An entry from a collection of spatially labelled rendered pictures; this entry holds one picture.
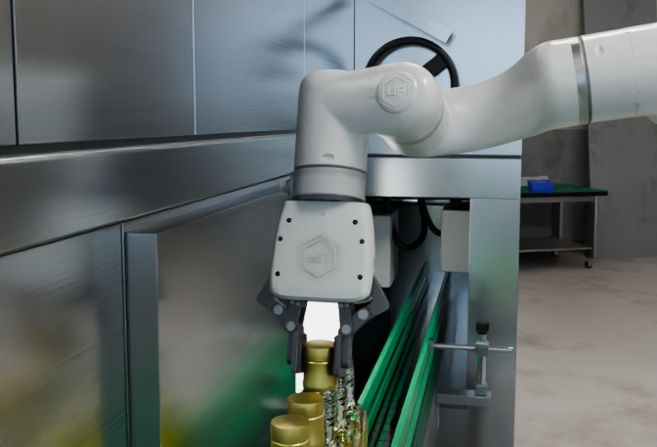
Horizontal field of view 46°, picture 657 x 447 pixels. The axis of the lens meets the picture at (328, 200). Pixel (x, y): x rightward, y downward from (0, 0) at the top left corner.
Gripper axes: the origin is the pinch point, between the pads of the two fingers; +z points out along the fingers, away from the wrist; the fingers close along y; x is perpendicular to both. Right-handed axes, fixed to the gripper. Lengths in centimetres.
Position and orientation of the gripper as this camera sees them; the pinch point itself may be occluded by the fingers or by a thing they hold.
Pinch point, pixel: (319, 354)
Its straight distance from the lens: 78.9
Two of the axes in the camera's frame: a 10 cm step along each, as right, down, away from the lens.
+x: 2.1, 1.7, 9.6
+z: -0.6, 9.9, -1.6
